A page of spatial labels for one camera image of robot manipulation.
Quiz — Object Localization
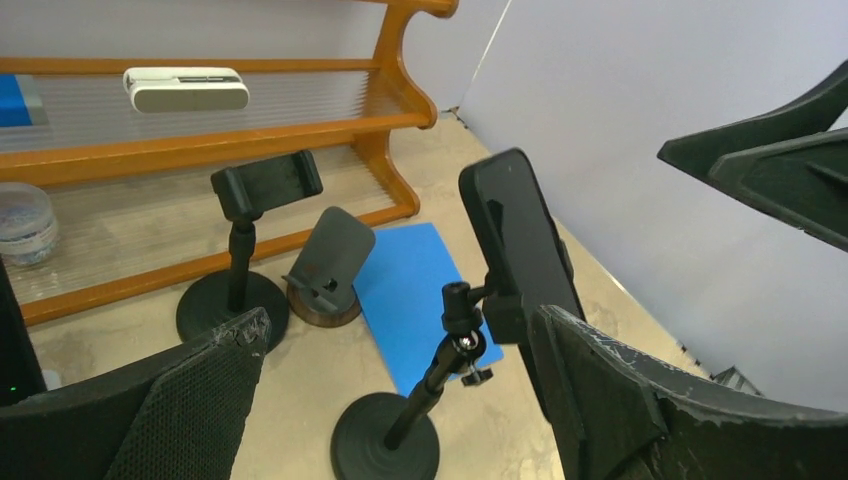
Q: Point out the blue rectangular mat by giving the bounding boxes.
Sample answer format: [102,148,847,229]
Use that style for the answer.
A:
[352,221,505,398]

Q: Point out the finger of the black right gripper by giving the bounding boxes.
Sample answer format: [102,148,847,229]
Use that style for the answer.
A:
[657,62,847,183]
[708,129,847,251]

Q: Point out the orange wooden shelf rack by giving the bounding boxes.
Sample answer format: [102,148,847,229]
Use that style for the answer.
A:
[1,1,459,326]

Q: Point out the blue small box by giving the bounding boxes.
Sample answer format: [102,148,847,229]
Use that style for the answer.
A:
[1,74,49,128]

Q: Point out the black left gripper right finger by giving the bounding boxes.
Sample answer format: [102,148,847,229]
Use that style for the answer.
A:
[528,306,847,479]

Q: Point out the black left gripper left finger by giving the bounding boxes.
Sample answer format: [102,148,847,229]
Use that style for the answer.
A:
[1,308,271,479]

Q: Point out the white rectangular device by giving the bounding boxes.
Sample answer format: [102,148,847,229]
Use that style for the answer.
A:
[123,66,250,114]

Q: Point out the clear plastic cup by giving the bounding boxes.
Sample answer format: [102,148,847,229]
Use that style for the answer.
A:
[1,182,59,266]

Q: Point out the black round-base phone stand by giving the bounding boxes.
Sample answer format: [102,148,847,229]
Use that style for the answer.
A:
[176,150,323,350]

